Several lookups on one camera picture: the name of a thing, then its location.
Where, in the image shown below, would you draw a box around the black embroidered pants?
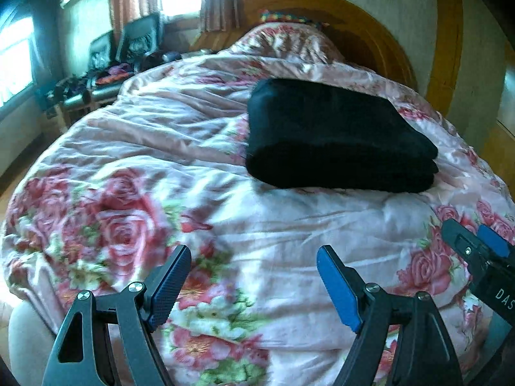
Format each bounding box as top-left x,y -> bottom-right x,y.
245,78 -> 438,193

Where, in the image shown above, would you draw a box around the pink floral quilt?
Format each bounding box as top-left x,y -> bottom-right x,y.
1,23 -> 514,385

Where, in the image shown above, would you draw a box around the wooden arched headboard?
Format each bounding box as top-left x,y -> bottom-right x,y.
189,0 -> 417,90

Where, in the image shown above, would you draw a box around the red patterned seat cushion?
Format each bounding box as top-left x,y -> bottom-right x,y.
95,72 -> 133,87

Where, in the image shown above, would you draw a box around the purple cloth on chair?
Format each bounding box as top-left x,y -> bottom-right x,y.
108,63 -> 134,76

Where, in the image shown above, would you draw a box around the colourful checkered pillow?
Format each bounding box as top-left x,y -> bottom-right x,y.
259,10 -> 322,29

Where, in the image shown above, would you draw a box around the far black leather armchair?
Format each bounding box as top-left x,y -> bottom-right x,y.
61,31 -> 116,126

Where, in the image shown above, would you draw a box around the black leather armchair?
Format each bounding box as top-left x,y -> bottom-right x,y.
91,12 -> 163,106
61,31 -> 116,126

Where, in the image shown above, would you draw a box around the near black leather armchair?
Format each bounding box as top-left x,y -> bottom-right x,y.
91,12 -> 163,106

